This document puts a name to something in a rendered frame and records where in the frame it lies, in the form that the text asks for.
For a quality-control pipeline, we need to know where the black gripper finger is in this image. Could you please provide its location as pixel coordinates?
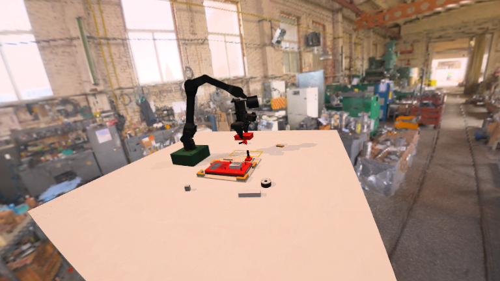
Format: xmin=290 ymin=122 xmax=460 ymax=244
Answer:
xmin=243 ymin=122 xmax=251 ymax=133
xmin=234 ymin=127 xmax=244 ymax=139

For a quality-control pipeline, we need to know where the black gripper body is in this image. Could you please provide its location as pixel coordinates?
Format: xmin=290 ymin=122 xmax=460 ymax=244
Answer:
xmin=230 ymin=109 xmax=249 ymax=129

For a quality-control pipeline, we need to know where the small black toy tyre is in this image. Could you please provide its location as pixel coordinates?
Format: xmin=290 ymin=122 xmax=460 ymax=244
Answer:
xmin=261 ymin=178 xmax=271 ymax=188

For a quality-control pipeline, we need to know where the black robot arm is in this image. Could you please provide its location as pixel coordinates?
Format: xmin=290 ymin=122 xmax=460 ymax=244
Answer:
xmin=180 ymin=74 xmax=259 ymax=152

